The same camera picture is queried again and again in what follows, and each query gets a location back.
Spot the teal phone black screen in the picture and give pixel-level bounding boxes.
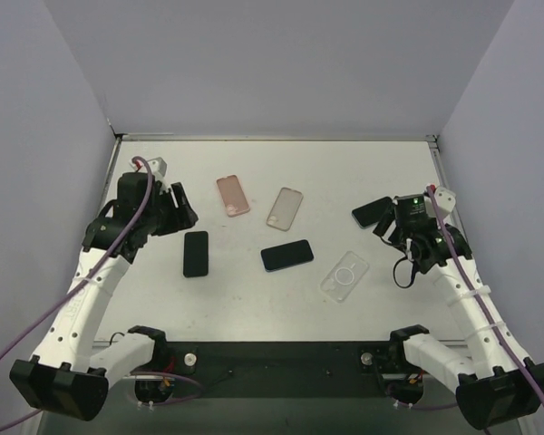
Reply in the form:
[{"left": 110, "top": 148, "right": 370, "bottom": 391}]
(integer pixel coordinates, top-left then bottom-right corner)
[{"left": 351, "top": 197, "right": 393, "bottom": 228}]

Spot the pink phone case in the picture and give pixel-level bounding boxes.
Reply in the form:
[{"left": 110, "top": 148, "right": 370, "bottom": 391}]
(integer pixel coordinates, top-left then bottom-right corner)
[{"left": 216, "top": 175, "right": 250, "bottom": 218}]

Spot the blue phone black screen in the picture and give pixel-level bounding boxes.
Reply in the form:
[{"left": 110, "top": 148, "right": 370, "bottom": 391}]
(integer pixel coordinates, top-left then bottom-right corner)
[{"left": 260, "top": 239, "right": 315, "bottom": 272}]

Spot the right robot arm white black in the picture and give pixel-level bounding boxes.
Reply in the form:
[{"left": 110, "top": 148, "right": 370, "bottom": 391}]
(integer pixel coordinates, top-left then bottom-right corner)
[{"left": 374, "top": 187, "right": 544, "bottom": 430}]

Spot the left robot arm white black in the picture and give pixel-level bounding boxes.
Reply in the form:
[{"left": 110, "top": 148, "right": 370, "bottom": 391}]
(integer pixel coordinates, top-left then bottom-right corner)
[{"left": 9, "top": 172, "right": 198, "bottom": 421}]

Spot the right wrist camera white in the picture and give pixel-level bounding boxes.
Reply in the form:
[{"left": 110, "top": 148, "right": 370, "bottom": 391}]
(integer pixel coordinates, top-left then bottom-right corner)
[{"left": 424, "top": 185, "right": 456, "bottom": 221}]

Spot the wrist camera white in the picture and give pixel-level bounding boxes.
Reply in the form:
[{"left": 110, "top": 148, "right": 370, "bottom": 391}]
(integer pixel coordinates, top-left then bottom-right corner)
[
  {"left": 147, "top": 158, "right": 169, "bottom": 191},
  {"left": 424, "top": 185, "right": 456, "bottom": 221}
]

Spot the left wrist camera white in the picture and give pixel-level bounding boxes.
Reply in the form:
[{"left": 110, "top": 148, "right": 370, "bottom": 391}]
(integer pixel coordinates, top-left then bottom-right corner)
[{"left": 147, "top": 158, "right": 169, "bottom": 191}]

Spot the aluminium front rail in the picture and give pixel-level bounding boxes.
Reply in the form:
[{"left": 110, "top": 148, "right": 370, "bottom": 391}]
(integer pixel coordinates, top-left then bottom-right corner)
[{"left": 35, "top": 337, "right": 525, "bottom": 382}]

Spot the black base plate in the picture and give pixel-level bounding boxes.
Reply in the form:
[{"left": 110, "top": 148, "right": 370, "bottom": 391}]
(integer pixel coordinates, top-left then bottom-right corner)
[{"left": 112, "top": 340, "right": 439, "bottom": 400}]

